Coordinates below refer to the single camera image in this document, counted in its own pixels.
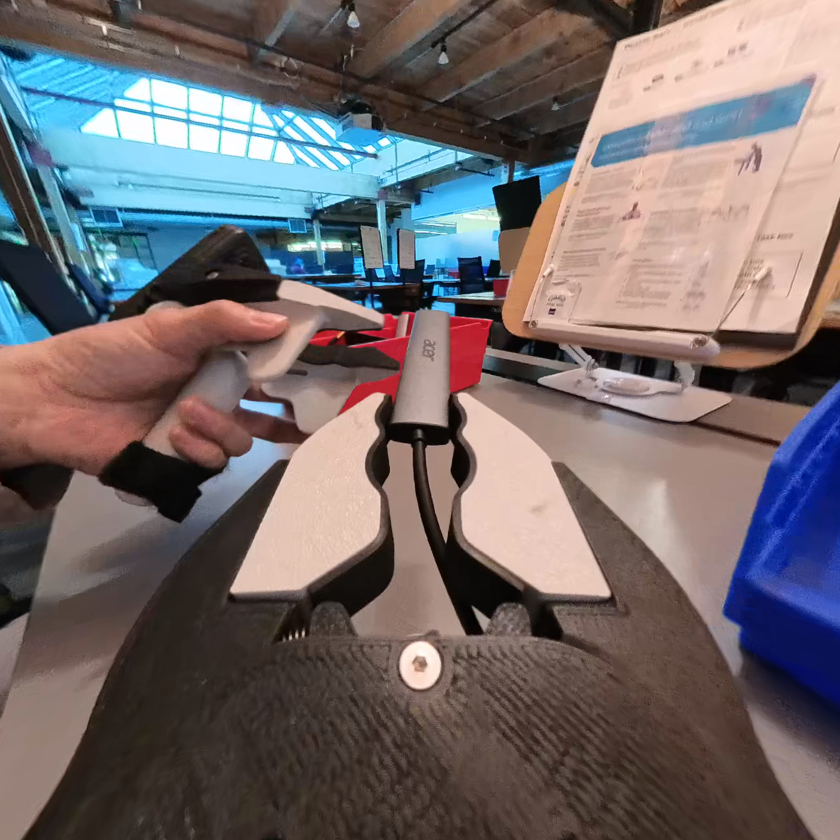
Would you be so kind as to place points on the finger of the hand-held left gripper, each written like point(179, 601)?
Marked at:
point(315, 403)
point(328, 308)

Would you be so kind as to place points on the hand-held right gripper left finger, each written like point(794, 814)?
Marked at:
point(315, 505)

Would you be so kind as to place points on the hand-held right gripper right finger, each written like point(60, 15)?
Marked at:
point(525, 512)

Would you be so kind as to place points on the grey usb hub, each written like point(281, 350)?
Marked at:
point(423, 367)

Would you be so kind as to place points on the red plastic bin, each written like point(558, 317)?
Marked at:
point(471, 341)

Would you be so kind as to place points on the grey desk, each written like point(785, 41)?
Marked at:
point(656, 499)

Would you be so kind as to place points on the person's left hand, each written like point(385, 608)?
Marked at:
point(85, 387)

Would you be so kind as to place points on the white sign board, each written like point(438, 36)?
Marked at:
point(407, 248)
point(371, 247)

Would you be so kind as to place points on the grey adapter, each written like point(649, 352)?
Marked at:
point(401, 325)

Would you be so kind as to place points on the black office chair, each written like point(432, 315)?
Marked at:
point(470, 272)

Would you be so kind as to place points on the ceiling projector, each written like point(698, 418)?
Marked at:
point(358, 121)

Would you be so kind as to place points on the black monitor panel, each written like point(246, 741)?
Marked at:
point(517, 203)

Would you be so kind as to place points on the blue plastic bin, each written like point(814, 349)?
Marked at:
point(794, 558)

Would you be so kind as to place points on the printed instruction papers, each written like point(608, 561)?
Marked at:
point(689, 197)

